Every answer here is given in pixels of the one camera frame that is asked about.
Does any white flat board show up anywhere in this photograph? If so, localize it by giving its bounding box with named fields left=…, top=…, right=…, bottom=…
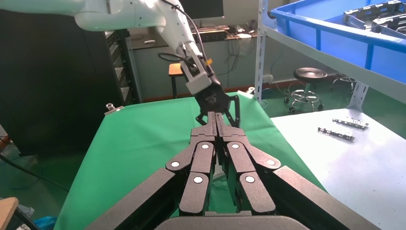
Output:
left=271, top=108, right=406, bottom=230

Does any grey metal shelf rack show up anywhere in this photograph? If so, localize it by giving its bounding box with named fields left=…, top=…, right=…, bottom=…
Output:
left=253, top=0, right=406, bottom=112

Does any small metal rail part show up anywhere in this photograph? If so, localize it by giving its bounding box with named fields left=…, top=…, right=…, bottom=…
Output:
left=332, top=117, right=370, bottom=130
left=317, top=126, right=355, bottom=141

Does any chrome stool base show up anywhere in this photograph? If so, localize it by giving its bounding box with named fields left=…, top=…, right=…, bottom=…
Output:
left=329, top=74, right=359, bottom=93

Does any black floor cable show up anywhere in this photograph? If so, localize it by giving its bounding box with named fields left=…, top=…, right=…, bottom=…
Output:
left=0, top=154, right=70, bottom=193

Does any chrome swivel stool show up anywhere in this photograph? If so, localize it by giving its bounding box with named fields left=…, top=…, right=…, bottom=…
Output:
left=283, top=67, right=329, bottom=114

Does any orange seat stool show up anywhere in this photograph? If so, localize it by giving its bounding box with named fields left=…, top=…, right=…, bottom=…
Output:
left=168, top=63, right=185, bottom=99

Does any silver sheet metal part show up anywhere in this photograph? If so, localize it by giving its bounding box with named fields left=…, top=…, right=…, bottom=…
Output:
left=343, top=0, right=406, bottom=31
left=371, top=14, right=406, bottom=40

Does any black keyboard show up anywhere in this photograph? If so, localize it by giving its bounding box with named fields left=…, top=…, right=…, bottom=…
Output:
left=192, top=25, right=231, bottom=33

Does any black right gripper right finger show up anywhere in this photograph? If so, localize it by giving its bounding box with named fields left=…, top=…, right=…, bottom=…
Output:
left=216, top=113, right=381, bottom=230

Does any green cloth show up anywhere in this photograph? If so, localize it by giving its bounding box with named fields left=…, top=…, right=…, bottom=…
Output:
left=54, top=93, right=327, bottom=230

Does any black monitor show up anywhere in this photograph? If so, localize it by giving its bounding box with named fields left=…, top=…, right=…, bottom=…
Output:
left=179, top=0, right=225, bottom=20

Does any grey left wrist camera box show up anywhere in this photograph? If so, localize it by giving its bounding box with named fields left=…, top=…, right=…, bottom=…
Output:
left=185, top=71, right=213, bottom=95

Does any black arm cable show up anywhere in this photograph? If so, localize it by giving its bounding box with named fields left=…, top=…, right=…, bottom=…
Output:
left=158, top=0, right=207, bottom=74

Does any black cabinet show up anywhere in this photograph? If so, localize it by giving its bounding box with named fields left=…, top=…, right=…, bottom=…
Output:
left=0, top=9, right=140, bottom=156

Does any grey work desk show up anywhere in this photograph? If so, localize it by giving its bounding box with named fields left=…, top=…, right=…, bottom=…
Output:
left=128, top=23, right=261, bottom=103

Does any wooden board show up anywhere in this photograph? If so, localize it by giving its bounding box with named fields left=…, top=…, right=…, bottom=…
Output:
left=0, top=197, right=20, bottom=230

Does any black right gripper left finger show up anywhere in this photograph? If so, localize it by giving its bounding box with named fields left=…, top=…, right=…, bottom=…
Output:
left=85, top=111, right=218, bottom=230

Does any blue plastic bin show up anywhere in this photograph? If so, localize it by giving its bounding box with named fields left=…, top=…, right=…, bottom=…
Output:
left=270, top=0, right=406, bottom=75

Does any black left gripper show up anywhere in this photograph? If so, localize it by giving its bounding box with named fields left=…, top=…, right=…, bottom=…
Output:
left=194, top=79, right=241, bottom=128

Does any blue plastic bag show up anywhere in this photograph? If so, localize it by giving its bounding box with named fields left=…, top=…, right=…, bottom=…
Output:
left=32, top=216, right=58, bottom=230

